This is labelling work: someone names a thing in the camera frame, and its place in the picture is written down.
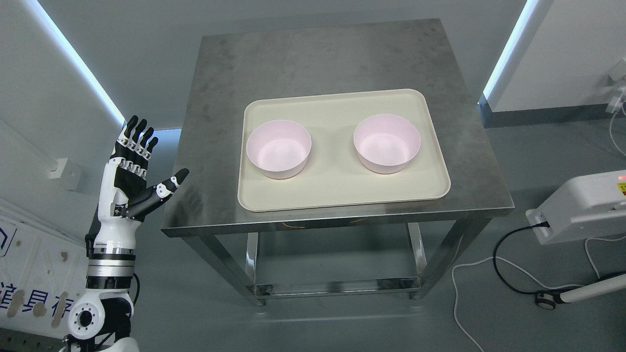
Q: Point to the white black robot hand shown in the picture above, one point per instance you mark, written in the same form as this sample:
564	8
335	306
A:
125	198

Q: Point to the pink bowl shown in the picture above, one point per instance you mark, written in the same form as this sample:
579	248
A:
280	149
386	143

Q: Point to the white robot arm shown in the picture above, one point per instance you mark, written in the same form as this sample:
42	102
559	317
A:
105	307

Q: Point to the white sign board blue text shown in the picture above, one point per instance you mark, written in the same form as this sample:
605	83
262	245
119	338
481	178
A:
42	274

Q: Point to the stainless steel table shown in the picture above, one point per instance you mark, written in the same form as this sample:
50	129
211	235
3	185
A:
234	70

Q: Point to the cream plastic tray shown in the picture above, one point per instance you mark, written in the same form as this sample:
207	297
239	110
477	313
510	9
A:
333	175

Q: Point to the white caster leg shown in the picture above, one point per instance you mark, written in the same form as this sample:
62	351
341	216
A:
549	299

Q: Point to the white device with red light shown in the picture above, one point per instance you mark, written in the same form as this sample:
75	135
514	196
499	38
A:
591	206

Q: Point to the white wall socket box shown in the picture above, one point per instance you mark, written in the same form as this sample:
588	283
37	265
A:
66	174

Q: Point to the white wall plug adapter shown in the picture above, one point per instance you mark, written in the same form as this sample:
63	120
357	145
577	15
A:
618	97

